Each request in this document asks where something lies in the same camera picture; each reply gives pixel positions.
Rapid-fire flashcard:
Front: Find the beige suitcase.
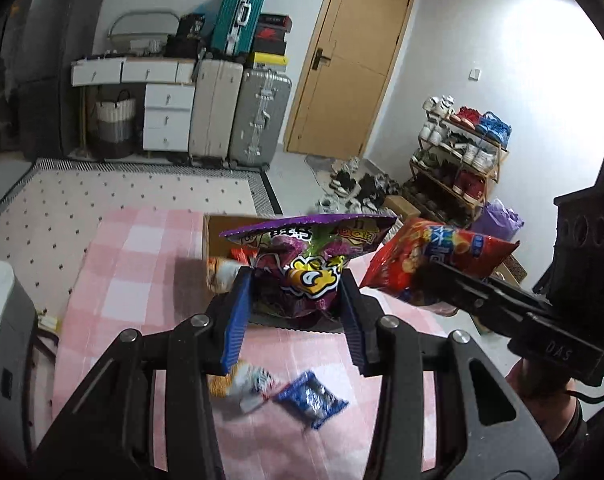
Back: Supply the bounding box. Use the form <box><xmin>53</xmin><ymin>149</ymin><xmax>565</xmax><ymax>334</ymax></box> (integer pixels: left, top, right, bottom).
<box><xmin>189</xmin><ymin>57</ymin><xmax>245</xmax><ymax>166</ymax></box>

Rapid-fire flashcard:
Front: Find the purple plastic bag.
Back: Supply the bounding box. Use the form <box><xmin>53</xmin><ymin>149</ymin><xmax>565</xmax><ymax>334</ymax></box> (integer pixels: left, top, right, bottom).
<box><xmin>474</xmin><ymin>199</ymin><xmax>525</xmax><ymax>243</ymax></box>

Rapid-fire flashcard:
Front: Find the yellow shoe box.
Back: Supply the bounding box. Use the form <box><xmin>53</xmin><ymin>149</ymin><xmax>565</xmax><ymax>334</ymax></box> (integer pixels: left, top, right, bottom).
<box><xmin>247</xmin><ymin>52</ymin><xmax>289</xmax><ymax>72</ymax></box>

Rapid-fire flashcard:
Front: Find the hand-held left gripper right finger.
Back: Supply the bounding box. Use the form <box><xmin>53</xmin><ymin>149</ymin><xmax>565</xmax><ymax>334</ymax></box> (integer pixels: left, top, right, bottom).
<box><xmin>338</xmin><ymin>267</ymin><xmax>560</xmax><ymax>480</ymax></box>

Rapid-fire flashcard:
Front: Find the dotted cream rug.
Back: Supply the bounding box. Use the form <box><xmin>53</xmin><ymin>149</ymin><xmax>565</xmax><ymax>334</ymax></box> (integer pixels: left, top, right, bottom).
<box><xmin>0</xmin><ymin>157</ymin><xmax>283</xmax><ymax>331</ymax></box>

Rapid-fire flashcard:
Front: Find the large red chip bag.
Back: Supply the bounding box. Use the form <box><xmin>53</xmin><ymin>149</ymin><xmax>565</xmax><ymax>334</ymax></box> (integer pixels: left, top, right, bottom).
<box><xmin>359</xmin><ymin>217</ymin><xmax>520</xmax><ymax>306</ymax></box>

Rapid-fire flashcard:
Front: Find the grey white laundry basket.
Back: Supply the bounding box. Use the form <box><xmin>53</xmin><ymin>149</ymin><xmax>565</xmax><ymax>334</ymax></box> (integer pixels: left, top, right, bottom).
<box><xmin>92</xmin><ymin>89</ymin><xmax>137</xmax><ymax>158</ymax></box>

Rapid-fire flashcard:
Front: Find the small brown carton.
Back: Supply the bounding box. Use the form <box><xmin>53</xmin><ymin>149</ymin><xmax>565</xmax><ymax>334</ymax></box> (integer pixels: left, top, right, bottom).
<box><xmin>382</xmin><ymin>195</ymin><xmax>423</xmax><ymax>222</ymax></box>

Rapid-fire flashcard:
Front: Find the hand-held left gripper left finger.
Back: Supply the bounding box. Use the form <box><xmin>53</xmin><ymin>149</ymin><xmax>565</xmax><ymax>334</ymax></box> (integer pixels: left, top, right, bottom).
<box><xmin>29</xmin><ymin>266</ymin><xmax>255</xmax><ymax>480</ymax></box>

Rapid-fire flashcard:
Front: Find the scattered dark shoes pile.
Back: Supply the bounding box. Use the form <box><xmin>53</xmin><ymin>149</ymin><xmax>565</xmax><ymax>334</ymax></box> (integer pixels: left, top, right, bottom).
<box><xmin>314</xmin><ymin>157</ymin><xmax>407</xmax><ymax>216</ymax></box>

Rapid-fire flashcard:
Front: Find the assorted sneakers group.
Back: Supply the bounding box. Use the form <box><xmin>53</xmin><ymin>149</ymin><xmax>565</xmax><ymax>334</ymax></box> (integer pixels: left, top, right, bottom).
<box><xmin>419</xmin><ymin>95</ymin><xmax>513</xmax><ymax>201</ymax></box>

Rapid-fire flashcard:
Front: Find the black printed box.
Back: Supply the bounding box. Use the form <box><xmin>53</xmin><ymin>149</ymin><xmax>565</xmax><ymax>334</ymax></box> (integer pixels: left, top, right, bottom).
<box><xmin>174</xmin><ymin>14</ymin><xmax>207</xmax><ymax>58</ymax></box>

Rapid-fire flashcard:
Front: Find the white drawer desk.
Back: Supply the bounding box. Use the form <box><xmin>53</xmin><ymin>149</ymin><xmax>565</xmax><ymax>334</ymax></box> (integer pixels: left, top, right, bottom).
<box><xmin>70</xmin><ymin>56</ymin><xmax>197</xmax><ymax>153</ymax></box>

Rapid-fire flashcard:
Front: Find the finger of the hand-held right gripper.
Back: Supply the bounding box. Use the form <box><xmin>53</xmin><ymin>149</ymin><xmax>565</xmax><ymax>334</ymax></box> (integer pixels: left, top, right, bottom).
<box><xmin>443</xmin><ymin>289</ymin><xmax>530</xmax><ymax>339</ymax></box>
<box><xmin>419</xmin><ymin>261</ymin><xmax>553</xmax><ymax>314</ymax></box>

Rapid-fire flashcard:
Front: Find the grey doormat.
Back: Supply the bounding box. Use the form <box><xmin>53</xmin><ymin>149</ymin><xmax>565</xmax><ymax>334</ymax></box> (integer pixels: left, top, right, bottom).
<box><xmin>304</xmin><ymin>154</ymin><xmax>343</xmax><ymax>176</ymax></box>

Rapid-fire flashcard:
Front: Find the dark wardrobe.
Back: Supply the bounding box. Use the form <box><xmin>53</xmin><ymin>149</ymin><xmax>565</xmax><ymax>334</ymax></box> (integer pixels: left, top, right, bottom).
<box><xmin>0</xmin><ymin>0</ymin><xmax>107</xmax><ymax>161</ymax></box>

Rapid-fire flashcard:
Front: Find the silver suitcase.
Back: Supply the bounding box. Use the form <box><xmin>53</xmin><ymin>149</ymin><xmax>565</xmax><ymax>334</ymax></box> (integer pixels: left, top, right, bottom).
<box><xmin>229</xmin><ymin>67</ymin><xmax>293</xmax><ymax>168</ymax></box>

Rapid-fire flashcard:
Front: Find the orange white chip bag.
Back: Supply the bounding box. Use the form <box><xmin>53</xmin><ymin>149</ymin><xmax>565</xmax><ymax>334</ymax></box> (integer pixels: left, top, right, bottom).
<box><xmin>207</xmin><ymin>255</ymin><xmax>247</xmax><ymax>293</ymax></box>
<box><xmin>209</xmin><ymin>360</ymin><xmax>277</xmax><ymax>413</ymax></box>

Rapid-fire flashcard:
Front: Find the brown cardboard box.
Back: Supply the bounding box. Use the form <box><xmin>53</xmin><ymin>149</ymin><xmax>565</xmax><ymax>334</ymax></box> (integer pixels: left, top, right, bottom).
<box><xmin>203</xmin><ymin>214</ymin><xmax>407</xmax><ymax>293</ymax></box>

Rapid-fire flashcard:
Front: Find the blue snack packet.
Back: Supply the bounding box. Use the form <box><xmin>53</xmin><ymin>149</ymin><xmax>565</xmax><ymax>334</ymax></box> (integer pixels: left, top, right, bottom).
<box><xmin>273</xmin><ymin>370</ymin><xmax>350</xmax><ymax>431</ymax></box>

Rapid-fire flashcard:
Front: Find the person's right hand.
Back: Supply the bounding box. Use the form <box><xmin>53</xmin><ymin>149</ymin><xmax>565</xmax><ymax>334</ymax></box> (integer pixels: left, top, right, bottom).
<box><xmin>504</xmin><ymin>356</ymin><xmax>583</xmax><ymax>401</ymax></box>

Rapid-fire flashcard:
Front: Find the pink checkered tablecloth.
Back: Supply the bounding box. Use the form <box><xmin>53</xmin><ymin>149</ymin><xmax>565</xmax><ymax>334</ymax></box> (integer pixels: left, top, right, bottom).
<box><xmin>52</xmin><ymin>207</ymin><xmax>445</xmax><ymax>480</ymax></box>

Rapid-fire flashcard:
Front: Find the tall printed cardboard carton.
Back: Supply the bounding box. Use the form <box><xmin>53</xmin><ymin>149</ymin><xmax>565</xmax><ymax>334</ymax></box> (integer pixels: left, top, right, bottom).
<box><xmin>492</xmin><ymin>255</ymin><xmax>530</xmax><ymax>283</ymax></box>

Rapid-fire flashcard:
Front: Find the person's right forearm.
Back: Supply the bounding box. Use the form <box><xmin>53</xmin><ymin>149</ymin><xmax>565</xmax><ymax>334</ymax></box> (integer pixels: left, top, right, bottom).
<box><xmin>552</xmin><ymin>392</ymin><xmax>590</xmax><ymax>461</ymax></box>

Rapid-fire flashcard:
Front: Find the black cable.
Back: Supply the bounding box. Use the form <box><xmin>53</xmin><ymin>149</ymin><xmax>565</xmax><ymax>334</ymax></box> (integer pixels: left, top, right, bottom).
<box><xmin>574</xmin><ymin>387</ymin><xmax>604</xmax><ymax>407</ymax></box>

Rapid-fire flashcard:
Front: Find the white grey appliance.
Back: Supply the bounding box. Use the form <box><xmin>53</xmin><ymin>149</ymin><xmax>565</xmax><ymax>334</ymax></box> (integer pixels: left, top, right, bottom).
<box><xmin>0</xmin><ymin>255</ymin><xmax>40</xmax><ymax>461</ymax></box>

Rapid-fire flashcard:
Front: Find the teal suitcase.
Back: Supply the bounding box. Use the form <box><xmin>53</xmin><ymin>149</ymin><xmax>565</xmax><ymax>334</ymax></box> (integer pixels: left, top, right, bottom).
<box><xmin>212</xmin><ymin>0</ymin><xmax>270</xmax><ymax>61</ymax></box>

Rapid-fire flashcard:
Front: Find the purple snack bag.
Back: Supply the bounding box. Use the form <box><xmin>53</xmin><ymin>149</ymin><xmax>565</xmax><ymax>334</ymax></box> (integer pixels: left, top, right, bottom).
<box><xmin>218</xmin><ymin>212</ymin><xmax>397</xmax><ymax>335</ymax></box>

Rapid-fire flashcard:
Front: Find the arched metal frame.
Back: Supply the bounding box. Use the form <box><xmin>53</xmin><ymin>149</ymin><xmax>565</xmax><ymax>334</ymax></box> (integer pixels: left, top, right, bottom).
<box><xmin>106</xmin><ymin>9</ymin><xmax>180</xmax><ymax>58</ymax></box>

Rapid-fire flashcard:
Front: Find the wooden door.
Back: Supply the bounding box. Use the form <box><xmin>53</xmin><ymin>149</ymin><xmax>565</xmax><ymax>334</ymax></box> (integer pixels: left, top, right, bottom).
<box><xmin>284</xmin><ymin>0</ymin><xmax>417</xmax><ymax>156</ymax></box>

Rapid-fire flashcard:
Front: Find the bamboo shoe rack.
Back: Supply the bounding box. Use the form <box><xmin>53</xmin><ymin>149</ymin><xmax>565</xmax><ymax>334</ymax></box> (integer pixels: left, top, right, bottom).
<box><xmin>409</xmin><ymin>110</ymin><xmax>510</xmax><ymax>216</ymax></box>

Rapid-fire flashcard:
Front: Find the black red-label shoe box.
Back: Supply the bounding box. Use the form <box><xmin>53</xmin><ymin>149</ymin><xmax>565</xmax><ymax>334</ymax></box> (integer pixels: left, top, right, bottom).
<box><xmin>258</xmin><ymin>12</ymin><xmax>293</xmax><ymax>29</ymax></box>

